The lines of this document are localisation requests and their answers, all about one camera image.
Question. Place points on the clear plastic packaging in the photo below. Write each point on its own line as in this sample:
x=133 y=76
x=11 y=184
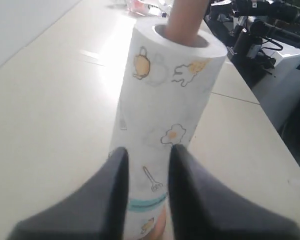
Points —
x=149 y=8

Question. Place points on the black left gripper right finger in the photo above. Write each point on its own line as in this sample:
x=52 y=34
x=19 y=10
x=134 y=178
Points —
x=203 y=208

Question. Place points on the black robot equipment background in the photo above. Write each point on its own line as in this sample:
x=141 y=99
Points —
x=248 y=28

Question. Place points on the printed white paper towel roll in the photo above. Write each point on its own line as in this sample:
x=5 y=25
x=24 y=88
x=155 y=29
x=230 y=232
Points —
x=165 y=89

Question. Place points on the wooden paper towel holder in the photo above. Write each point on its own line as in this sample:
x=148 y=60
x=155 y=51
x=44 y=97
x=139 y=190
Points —
x=185 y=20

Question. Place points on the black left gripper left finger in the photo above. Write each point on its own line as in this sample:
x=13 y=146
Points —
x=96 y=211

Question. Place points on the white box background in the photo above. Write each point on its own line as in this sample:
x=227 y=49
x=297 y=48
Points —
x=278 y=92

